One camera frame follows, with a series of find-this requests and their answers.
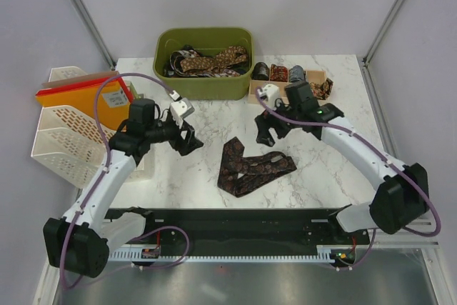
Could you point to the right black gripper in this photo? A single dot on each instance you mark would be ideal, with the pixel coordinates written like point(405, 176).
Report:
point(264, 123)

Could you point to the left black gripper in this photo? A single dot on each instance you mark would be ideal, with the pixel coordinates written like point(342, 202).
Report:
point(190, 143)

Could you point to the dark paisley tie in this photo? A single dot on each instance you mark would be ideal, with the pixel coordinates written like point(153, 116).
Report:
point(241, 175)

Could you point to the gold floral tie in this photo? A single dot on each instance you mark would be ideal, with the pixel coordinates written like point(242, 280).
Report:
point(322, 91)

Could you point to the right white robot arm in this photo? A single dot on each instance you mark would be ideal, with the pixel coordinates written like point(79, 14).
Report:
point(401, 191)

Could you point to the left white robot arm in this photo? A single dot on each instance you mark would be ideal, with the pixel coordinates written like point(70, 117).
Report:
point(80, 241)

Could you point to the pile of ties in bin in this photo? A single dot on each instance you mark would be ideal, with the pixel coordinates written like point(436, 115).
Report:
point(172, 69)

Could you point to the red rolled tie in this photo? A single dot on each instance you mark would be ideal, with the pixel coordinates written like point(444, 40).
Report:
point(278, 73)

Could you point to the black rolled tie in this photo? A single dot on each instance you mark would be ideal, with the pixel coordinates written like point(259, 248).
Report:
point(261, 72)

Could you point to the blue grey rolled tie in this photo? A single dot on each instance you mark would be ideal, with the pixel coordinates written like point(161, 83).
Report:
point(296, 74)

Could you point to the red folder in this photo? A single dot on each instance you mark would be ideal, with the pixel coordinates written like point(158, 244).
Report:
point(80, 82)

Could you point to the green plastic bin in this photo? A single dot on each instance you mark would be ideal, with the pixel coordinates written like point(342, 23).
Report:
point(209, 41)

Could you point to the brown patterned tie in bin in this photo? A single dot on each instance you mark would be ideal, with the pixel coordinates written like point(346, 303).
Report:
point(195, 61)

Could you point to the orange folder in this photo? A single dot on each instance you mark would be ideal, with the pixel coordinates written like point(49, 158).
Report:
point(112, 105)

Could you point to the white plastic file rack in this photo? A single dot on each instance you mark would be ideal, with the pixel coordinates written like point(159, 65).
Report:
point(68, 142)

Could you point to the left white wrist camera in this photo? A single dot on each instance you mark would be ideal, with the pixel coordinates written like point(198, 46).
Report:
point(180, 108)

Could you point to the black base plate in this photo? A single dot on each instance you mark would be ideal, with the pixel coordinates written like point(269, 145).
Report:
point(247, 230)

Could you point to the white slotted cable duct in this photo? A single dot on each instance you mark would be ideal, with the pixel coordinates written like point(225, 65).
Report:
point(149, 253)

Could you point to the aluminium rail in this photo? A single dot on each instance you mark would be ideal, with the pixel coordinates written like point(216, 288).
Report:
point(406, 240)

